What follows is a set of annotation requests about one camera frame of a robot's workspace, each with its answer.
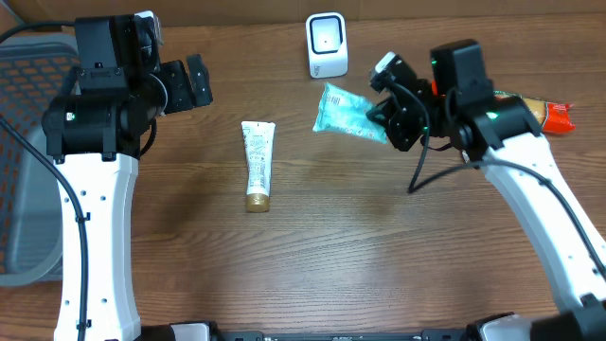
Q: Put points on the grey plastic shopping basket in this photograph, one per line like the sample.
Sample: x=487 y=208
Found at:
x=32 y=72

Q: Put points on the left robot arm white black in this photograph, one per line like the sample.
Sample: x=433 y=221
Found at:
x=96 y=133

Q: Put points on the white cream tube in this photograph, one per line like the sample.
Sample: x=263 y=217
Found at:
x=258 y=140

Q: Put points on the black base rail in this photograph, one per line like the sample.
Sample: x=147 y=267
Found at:
x=360 y=335

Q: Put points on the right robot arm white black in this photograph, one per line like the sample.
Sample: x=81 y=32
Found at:
x=523 y=169

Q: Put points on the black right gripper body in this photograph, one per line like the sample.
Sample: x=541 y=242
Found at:
x=408 y=127

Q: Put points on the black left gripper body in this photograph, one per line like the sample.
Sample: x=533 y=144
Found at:
x=179 y=96

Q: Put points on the teal wipes pack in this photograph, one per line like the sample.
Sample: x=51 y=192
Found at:
x=340 y=111

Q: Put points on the orange cracker pack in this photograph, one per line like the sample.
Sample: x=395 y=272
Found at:
x=554 y=116

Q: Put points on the white barcode scanner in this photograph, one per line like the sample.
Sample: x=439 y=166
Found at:
x=327 y=45

